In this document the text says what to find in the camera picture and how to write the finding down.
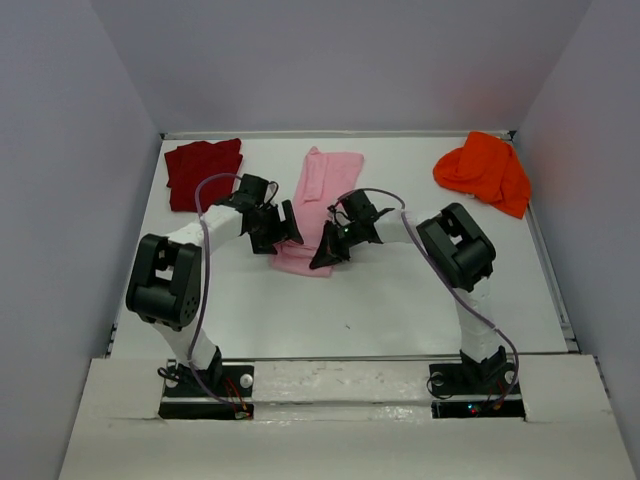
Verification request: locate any pink t shirt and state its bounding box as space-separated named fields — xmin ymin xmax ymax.
xmin=271 ymin=147 xmax=365 ymax=278

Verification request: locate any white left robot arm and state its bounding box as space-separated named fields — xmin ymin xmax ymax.
xmin=125 ymin=173 xmax=303 ymax=372

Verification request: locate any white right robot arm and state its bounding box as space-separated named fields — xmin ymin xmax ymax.
xmin=309 ymin=188 xmax=501 ymax=365

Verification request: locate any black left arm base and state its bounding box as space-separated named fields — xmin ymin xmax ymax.
xmin=157 ymin=353 xmax=255 ymax=421

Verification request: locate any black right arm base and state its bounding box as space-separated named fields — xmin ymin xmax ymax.
xmin=426 ymin=346 xmax=525 ymax=419

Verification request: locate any dark red folded t shirt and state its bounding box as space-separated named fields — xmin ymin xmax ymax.
xmin=164 ymin=138 xmax=243 ymax=212

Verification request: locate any orange t shirt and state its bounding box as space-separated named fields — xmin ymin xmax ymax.
xmin=433 ymin=131 xmax=532 ymax=219

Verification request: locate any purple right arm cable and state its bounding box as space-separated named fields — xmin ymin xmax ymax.
xmin=344 ymin=187 xmax=521 ymax=413

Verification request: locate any aluminium table front rail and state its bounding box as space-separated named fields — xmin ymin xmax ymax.
xmin=222 ymin=352 xmax=582 ymax=362

